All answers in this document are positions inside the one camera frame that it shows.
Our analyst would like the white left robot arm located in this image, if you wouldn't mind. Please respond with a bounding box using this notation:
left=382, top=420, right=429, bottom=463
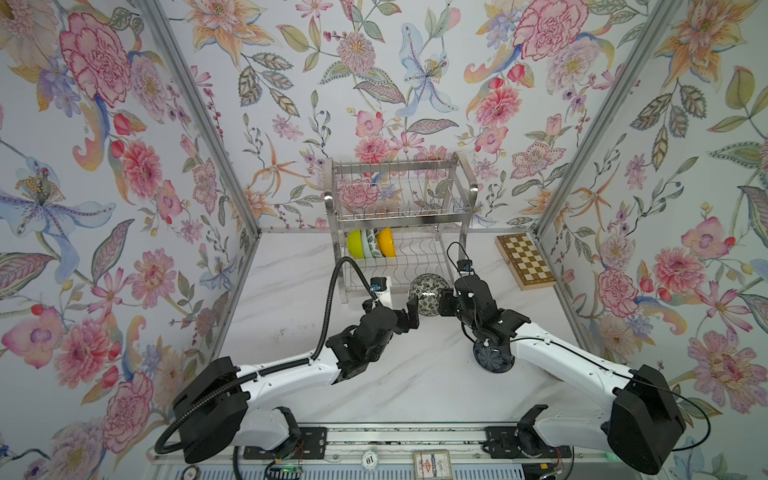
left=154, top=256, right=419, bottom=464

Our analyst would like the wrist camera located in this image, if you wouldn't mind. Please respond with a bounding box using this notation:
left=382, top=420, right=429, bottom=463
left=457, top=259, right=475, bottom=276
left=370, top=276, right=393, bottom=309

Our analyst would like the lime green plastic bowl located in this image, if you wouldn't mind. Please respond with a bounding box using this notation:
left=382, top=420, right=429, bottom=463
left=346, top=230, right=365, bottom=259

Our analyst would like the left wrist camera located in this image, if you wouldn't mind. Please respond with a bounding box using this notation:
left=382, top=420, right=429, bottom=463
left=370, top=276, right=393, bottom=309

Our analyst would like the dark blue floral bowl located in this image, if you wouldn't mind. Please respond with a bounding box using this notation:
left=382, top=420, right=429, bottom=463
left=473, top=341, right=515, bottom=374

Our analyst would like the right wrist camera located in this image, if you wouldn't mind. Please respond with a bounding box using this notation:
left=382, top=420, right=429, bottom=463
left=457, top=259, right=475, bottom=276

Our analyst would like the stainless steel dish rack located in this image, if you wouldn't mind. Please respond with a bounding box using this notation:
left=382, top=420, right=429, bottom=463
left=323, top=152, right=479, bottom=293

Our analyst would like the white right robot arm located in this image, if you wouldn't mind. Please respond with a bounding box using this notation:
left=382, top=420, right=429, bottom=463
left=437, top=274, right=687, bottom=475

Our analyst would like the wooden chessboard box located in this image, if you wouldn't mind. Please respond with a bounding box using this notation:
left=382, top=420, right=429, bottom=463
left=495, top=233, right=556, bottom=291

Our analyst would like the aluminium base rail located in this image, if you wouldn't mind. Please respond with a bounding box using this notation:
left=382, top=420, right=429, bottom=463
left=148, top=423, right=641, bottom=479

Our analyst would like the black white patterned bowl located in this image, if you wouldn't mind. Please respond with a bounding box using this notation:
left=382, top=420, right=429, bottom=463
left=408, top=273, right=451, bottom=317

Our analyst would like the yellow plastic bowl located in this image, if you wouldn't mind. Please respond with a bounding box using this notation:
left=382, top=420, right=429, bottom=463
left=377, top=228, right=396, bottom=258

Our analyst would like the green leaf pattern bowl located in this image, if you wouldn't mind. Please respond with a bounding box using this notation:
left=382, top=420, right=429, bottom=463
left=370, top=229, right=384, bottom=258

